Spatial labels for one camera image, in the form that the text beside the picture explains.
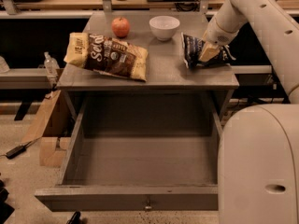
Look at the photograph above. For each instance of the red apple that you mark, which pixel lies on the red apple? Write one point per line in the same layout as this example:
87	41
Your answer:
120	27

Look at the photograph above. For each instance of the black power adapter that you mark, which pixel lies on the black power adapter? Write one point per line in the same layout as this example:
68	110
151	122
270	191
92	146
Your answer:
14	152

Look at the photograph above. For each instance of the metal drawer knob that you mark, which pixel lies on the metal drawer knob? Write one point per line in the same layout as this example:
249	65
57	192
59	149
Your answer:
148	206

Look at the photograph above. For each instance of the grey cabinet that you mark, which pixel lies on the grey cabinet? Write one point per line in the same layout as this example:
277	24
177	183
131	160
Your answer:
165	67

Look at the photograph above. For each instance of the clear plastic bottle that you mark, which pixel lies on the clear plastic bottle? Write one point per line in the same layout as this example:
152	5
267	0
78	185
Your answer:
51	65

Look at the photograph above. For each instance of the cardboard box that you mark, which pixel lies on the cardboard box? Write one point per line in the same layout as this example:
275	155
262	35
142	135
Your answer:
49	129

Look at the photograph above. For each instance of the blue chip bag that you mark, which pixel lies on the blue chip bag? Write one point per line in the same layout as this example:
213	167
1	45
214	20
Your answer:
193	49

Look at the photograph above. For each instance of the grey open top drawer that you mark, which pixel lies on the grey open top drawer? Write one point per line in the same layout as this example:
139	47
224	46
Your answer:
127	149

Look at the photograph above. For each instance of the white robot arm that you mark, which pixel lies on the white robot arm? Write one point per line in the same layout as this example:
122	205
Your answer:
258	160

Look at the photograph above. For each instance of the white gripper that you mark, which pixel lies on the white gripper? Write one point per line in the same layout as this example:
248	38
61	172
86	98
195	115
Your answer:
217	34

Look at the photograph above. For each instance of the white bowl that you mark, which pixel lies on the white bowl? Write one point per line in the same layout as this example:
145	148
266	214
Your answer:
164	27

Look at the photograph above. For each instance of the brown yellow chip bag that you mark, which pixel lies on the brown yellow chip bag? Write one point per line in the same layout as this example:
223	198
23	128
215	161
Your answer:
106	55

